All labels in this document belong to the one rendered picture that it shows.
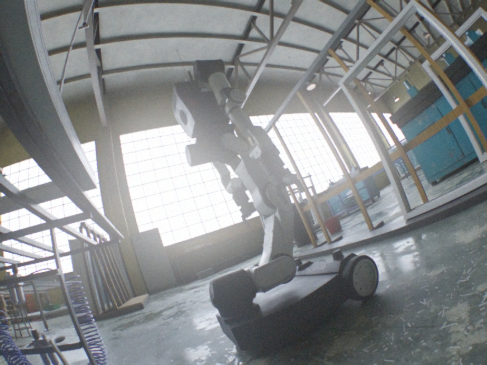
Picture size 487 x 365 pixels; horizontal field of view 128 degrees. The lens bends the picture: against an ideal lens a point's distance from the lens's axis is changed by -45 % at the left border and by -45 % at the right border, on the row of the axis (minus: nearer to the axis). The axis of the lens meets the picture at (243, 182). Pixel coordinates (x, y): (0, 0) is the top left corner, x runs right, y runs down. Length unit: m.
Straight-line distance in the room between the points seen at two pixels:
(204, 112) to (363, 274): 1.07
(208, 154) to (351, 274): 0.83
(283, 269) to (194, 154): 0.66
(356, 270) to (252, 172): 0.66
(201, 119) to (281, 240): 0.71
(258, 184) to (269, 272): 0.41
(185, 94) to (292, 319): 1.15
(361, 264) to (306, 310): 0.31
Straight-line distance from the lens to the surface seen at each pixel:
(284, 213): 1.01
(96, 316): 4.08
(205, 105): 1.16
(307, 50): 12.93
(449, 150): 3.36
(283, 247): 1.02
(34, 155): 0.70
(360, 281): 0.98
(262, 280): 0.91
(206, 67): 1.17
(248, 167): 1.07
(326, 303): 0.93
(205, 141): 1.07
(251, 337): 0.86
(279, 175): 0.88
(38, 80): 0.55
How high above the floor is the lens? 0.44
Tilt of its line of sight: 16 degrees up
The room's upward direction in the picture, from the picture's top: 23 degrees counter-clockwise
